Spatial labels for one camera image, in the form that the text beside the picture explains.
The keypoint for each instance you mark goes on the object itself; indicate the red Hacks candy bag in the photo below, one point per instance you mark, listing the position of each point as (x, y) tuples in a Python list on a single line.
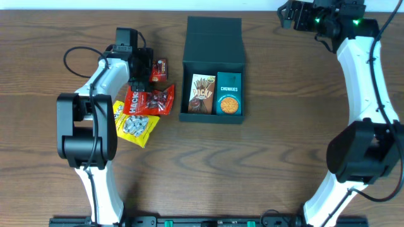
[(149, 103)]

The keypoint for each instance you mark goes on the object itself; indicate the teal Chunkies cookie box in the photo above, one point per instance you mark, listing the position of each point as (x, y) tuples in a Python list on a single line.
[(229, 92)]

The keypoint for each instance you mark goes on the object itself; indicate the brown Pocky box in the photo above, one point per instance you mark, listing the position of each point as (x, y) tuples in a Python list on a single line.
[(202, 94)]

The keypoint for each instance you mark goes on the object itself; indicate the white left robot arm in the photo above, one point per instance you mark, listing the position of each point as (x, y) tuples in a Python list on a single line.
[(86, 129)]

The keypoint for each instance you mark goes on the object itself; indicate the dark green open box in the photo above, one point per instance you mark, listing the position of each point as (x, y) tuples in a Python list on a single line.
[(213, 45)]

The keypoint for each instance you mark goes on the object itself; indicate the red Hello Panda box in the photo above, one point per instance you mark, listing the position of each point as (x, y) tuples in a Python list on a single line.
[(159, 71)]

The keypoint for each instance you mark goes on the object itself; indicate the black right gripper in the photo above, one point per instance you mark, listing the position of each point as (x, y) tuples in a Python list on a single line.
[(303, 9)]

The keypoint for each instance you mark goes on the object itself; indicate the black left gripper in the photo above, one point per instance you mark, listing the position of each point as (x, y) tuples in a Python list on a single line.
[(146, 55)]

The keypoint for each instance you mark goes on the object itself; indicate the yellow Hacks candy bag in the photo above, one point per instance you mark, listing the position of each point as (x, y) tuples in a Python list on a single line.
[(133, 128)]

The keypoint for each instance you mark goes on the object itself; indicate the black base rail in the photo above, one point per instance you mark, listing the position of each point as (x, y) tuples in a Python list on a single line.
[(152, 221)]

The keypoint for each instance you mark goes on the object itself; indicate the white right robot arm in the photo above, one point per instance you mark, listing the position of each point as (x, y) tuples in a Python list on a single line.
[(372, 143)]

